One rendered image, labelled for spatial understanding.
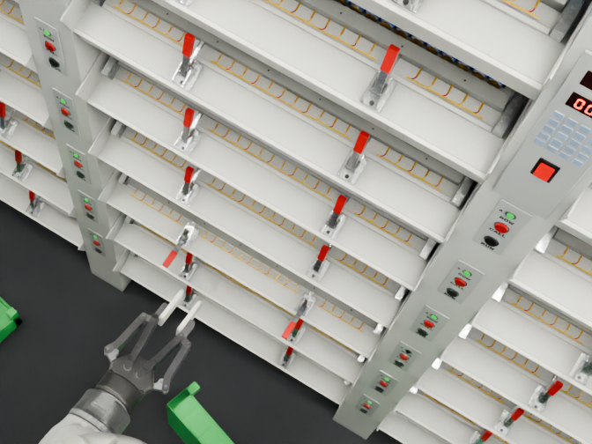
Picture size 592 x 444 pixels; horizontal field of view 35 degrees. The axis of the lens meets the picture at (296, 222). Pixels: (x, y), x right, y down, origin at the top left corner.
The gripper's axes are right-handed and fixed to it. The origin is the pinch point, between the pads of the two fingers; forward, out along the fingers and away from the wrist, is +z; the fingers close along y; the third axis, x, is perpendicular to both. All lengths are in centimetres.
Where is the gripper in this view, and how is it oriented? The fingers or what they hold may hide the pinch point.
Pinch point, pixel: (180, 312)
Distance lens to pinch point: 167.2
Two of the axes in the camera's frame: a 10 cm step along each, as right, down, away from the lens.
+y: -8.5, -5.2, 1.3
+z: 5.0, -6.9, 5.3
